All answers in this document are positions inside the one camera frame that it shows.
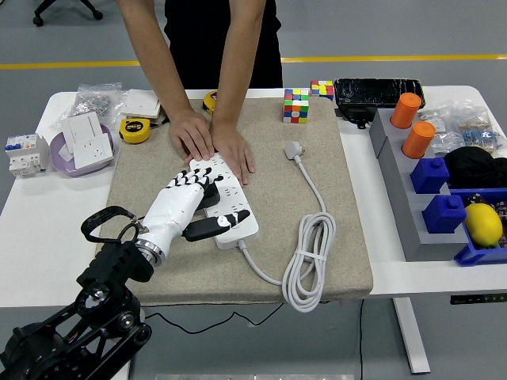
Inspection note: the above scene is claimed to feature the purple bowl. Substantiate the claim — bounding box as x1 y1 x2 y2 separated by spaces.
49 123 120 178

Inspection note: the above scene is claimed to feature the white wall socket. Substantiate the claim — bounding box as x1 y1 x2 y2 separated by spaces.
72 133 116 167

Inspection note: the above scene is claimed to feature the black hanging cable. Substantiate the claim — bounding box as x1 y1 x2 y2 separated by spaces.
358 298 365 380

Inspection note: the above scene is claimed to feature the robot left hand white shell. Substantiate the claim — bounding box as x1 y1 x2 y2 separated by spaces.
138 167 252 258

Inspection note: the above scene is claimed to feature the clear bag of resistors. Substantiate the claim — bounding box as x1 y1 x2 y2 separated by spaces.
455 98 507 155

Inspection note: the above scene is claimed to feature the black table control panel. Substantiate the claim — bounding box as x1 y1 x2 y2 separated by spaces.
449 293 507 306

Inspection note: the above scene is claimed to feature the white power cord with plug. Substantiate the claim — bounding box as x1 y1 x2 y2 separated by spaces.
237 140 337 314

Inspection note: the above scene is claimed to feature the grey-brown mat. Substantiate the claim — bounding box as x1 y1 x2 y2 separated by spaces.
87 97 374 308

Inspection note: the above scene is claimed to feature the white switch plate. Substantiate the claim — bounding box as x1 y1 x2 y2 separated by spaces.
59 111 105 155

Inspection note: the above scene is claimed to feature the black wrapped box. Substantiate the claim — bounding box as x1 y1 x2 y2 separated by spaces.
334 78 427 110

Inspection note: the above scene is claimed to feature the yellow lemon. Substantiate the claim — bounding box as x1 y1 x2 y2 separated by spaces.
463 202 504 249

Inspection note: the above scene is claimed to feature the orange cylinder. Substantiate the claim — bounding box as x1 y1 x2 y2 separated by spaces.
401 120 437 159
390 92 422 130

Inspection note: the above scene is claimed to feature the thin black adapter cord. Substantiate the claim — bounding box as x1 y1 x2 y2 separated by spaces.
144 302 330 334

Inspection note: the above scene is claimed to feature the blue plastic bin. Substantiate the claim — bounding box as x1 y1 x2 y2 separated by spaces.
447 185 507 267

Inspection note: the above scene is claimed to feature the black plug adapter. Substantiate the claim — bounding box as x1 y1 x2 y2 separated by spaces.
196 182 222 211

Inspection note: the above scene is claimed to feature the white flat switch panel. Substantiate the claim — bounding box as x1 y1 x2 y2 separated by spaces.
118 89 163 120

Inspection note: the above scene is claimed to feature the black device with clip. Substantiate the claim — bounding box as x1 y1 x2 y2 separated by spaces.
335 104 377 131

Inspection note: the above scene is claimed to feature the person's torso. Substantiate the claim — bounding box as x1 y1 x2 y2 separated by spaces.
164 0 284 90

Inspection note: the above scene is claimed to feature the blue block with knob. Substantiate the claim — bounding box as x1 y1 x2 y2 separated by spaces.
410 157 452 195
421 194 467 235

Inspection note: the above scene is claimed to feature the white table leg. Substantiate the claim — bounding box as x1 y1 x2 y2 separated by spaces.
114 306 139 380
391 296 432 375

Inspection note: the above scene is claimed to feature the clear bag of small parts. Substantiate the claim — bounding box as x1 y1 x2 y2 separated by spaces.
417 106 463 158

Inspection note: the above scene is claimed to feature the person's left hand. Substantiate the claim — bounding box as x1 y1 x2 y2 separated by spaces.
209 118 255 187

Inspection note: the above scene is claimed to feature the large Rubik's cube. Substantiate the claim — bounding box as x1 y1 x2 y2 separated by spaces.
282 88 311 124

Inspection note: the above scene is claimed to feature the black cloth bundle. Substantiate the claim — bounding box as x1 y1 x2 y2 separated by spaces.
443 146 507 190

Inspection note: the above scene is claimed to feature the grey block holder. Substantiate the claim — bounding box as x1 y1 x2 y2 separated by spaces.
368 107 471 263

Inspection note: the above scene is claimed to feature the black office chair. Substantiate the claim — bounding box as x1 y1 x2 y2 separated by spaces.
32 0 105 28

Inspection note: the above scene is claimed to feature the clear bag of screws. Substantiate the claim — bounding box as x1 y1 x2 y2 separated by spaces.
49 82 128 130

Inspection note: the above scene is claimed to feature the white power strip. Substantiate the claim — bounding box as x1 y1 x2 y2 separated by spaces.
189 156 261 251

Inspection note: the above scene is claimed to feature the yellow tape measure black label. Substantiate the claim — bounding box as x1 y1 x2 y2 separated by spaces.
118 117 153 144

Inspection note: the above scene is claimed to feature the small Rubik's cube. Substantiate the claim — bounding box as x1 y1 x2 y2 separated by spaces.
310 79 335 101

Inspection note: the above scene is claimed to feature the white circuit breaker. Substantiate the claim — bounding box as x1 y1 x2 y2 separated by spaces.
4 133 51 178

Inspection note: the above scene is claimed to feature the person's right hand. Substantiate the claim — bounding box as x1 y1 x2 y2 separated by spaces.
169 107 217 162

